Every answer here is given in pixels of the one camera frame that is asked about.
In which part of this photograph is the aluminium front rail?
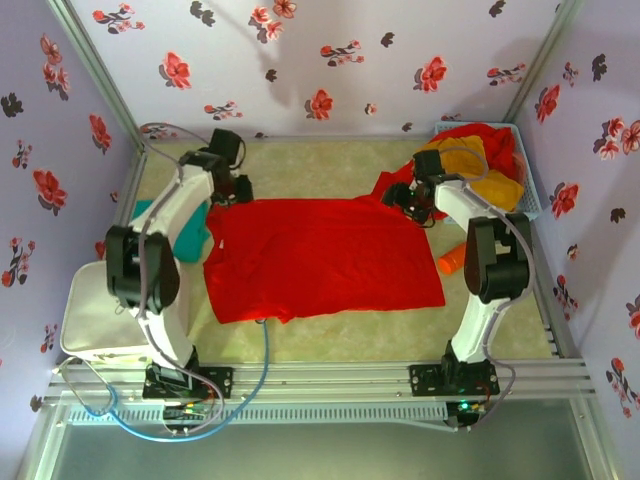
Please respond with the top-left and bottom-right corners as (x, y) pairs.
(42, 357), (599, 409)

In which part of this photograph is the blue stethoscope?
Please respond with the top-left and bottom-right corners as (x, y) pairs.
(52, 319), (271, 444)

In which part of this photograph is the black controller box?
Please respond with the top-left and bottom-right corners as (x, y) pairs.
(446, 398), (489, 432)

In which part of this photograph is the blue plastic basket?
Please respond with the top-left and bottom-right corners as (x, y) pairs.
(433, 119), (543, 222)

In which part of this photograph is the orange bottle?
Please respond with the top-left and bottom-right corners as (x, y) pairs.
(438, 244), (469, 274)

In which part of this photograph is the yellow t-shirt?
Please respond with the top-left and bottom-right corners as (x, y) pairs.
(419, 135), (526, 211)

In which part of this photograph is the grey slotted cable duct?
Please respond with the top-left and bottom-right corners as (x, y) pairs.
(67, 403), (449, 426)

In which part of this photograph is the green circuit board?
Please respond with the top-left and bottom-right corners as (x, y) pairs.
(162, 399), (211, 434)

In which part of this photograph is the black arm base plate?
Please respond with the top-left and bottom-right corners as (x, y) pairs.
(408, 363), (501, 399)
(142, 366), (235, 401)

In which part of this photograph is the grey right arm cable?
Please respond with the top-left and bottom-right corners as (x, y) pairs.
(437, 146), (537, 434)

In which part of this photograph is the aluminium corner post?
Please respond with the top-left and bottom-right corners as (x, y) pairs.
(503, 0), (587, 132)
(47, 0), (151, 146)

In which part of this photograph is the folded teal t-shirt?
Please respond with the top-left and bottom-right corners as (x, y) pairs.
(130, 199), (211, 265)

